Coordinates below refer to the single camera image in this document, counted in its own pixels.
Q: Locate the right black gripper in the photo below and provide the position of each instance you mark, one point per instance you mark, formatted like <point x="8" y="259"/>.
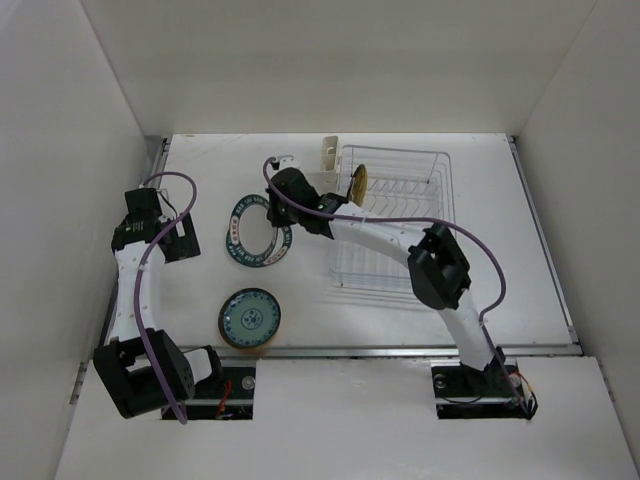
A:
<point x="277" y="217"/>

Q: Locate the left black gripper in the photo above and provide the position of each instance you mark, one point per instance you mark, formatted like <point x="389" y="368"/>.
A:
<point x="184" y="245"/>

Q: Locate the yellow brown patterned plate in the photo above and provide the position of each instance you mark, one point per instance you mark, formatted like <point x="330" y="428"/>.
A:
<point x="358" y="185"/>

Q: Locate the white plate green lettered rim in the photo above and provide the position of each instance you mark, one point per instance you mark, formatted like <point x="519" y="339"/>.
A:
<point x="248" y="223"/>

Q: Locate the dark green blue patterned plate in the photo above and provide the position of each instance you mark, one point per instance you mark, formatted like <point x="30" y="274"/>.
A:
<point x="249" y="319"/>

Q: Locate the orange plate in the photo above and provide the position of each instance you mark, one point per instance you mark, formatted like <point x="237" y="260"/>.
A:
<point x="233" y="350"/>

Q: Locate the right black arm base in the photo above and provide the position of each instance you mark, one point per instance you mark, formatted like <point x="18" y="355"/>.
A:
<point x="462" y="393"/>

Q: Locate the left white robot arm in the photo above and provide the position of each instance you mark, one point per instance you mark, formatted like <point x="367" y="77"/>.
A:
<point x="140" y="366"/>

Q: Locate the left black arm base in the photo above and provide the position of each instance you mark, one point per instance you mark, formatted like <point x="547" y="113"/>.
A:
<point x="229" y="399"/>

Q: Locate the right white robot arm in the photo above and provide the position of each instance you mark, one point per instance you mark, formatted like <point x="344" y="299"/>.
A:
<point x="438" y="269"/>

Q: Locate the cream plastic cutlery holder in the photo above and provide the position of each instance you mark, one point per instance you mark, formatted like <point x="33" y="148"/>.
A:
<point x="325" y="174"/>

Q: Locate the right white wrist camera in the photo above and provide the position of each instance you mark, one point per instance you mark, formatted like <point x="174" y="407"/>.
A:
<point x="282" y="162"/>

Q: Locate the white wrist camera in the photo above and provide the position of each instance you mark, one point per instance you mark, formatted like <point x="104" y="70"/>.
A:
<point x="164" y="196"/>
<point x="282" y="162"/>

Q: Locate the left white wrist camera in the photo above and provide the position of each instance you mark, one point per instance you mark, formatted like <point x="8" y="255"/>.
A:
<point x="164" y="196"/>

